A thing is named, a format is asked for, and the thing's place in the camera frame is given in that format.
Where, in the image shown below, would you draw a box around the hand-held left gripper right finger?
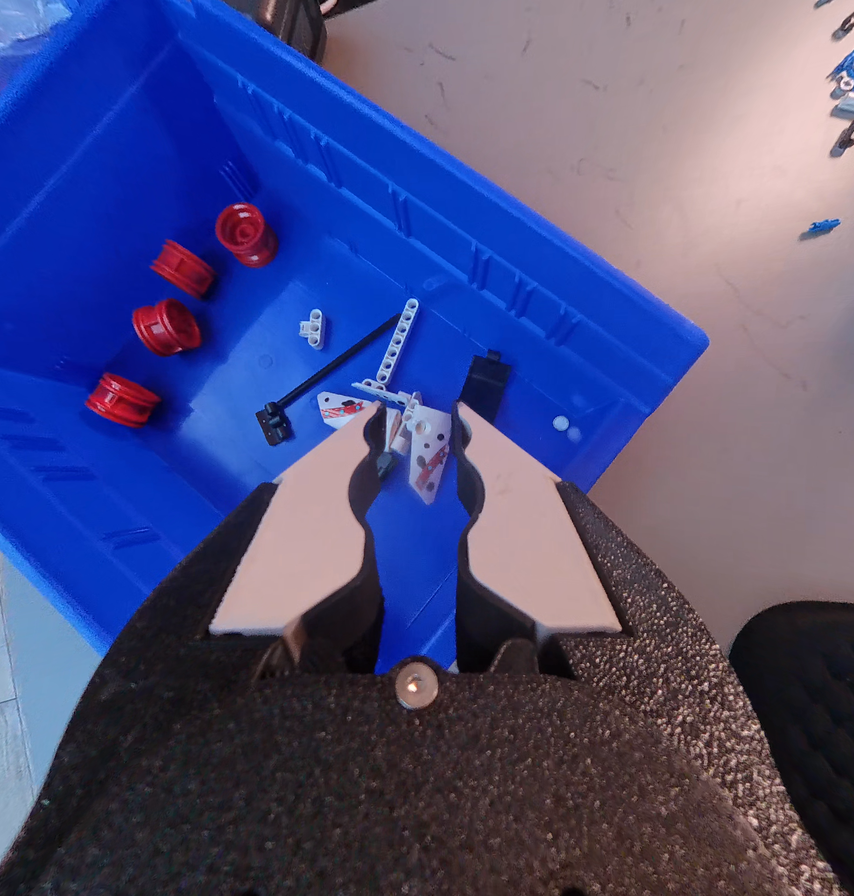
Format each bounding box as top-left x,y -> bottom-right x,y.
455,404 -> 627,670

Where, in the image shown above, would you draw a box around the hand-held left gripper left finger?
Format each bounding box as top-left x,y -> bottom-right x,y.
207,404 -> 386,673

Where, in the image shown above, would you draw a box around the white stickered panel piece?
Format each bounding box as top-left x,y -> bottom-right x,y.
318,392 -> 381,429
403,399 -> 456,505

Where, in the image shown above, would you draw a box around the white beam with holes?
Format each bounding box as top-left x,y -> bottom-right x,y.
375,299 -> 421,389

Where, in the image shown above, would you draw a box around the blue storage bin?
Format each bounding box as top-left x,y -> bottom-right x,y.
0,0 -> 711,673

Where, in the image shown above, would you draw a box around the grey desk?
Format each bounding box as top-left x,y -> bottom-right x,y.
315,0 -> 854,659

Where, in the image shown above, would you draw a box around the black brick part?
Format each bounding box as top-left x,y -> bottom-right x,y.
462,353 -> 512,421

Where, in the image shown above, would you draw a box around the long black axle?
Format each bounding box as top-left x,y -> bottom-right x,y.
259,315 -> 407,446

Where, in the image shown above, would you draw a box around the red toy wheel hub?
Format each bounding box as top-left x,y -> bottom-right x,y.
85,371 -> 162,425
214,203 -> 278,267
151,238 -> 218,299
132,299 -> 204,355

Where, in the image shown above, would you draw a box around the loose small building parts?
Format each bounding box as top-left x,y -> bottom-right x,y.
803,0 -> 854,239

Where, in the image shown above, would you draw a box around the clear plastic bag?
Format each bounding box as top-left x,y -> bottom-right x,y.
0,0 -> 85,92

